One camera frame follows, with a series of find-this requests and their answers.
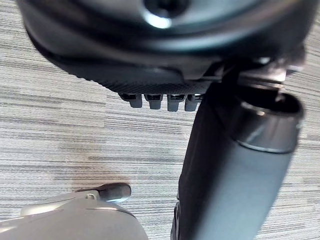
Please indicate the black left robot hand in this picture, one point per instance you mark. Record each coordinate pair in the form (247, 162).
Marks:
(155, 50)

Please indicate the silver robot leg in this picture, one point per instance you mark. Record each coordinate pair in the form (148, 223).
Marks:
(72, 220)

